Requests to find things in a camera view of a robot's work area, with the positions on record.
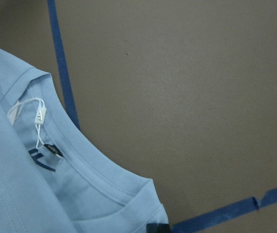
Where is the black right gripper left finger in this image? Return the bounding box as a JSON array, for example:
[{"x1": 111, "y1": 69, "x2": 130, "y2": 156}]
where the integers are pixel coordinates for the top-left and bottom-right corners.
[{"x1": 146, "y1": 223, "x2": 158, "y2": 233}]

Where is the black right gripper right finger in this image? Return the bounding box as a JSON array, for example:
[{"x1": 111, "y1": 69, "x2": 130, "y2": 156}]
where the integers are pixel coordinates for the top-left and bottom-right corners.
[{"x1": 158, "y1": 223, "x2": 171, "y2": 233}]

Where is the light blue t-shirt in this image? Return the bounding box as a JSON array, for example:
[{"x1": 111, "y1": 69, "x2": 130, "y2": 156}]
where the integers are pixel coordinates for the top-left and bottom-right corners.
[{"x1": 0, "y1": 49, "x2": 169, "y2": 233}]

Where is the brown paper table cover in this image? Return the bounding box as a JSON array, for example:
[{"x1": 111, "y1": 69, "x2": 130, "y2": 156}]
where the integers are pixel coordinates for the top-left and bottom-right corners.
[{"x1": 0, "y1": 0, "x2": 277, "y2": 233}]

